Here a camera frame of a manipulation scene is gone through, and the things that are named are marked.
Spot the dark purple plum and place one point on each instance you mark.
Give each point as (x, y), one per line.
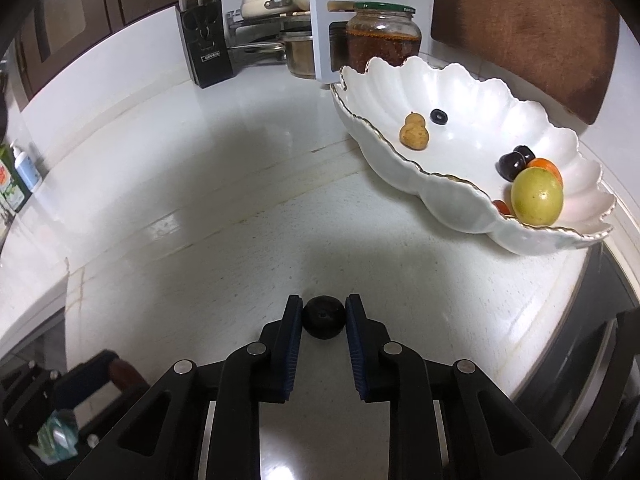
(526, 152)
(511, 166)

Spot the black glass gas stove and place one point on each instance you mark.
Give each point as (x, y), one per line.
(600, 370)

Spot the white pump bottle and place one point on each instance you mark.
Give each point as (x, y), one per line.
(26, 167)

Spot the blueberry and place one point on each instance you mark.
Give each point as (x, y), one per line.
(439, 116)
(324, 316)

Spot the brown wooden cutting board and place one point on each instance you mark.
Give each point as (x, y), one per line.
(525, 25)

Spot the white scalloped bowl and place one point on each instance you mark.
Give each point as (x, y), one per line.
(480, 125)

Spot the steel saucepan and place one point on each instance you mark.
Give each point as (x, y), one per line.
(297, 55)

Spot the black knife block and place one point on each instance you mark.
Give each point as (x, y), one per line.
(205, 45)

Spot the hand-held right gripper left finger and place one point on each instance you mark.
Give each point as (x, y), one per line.
(287, 360)

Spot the dark red grape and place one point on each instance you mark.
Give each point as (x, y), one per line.
(501, 206)

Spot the steel corner shelf rack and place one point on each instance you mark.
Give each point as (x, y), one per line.
(260, 22)

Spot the orange tangerine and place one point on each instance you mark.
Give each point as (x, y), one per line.
(547, 166)

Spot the brown wooden cabinet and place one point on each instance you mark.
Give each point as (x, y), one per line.
(75, 15)

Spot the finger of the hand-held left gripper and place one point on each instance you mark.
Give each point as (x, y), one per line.
(82, 382)

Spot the green apple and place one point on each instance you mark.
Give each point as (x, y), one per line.
(537, 196)

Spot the green detergent bottle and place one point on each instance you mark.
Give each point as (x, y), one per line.
(11, 182)

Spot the glass jar with green lid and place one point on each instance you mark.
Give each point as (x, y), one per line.
(384, 40)

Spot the brown longan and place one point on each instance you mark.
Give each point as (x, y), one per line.
(415, 139)
(413, 119)

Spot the white plastic frame stand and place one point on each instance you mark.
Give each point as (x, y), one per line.
(320, 35)

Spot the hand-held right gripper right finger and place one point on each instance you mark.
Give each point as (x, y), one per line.
(361, 360)

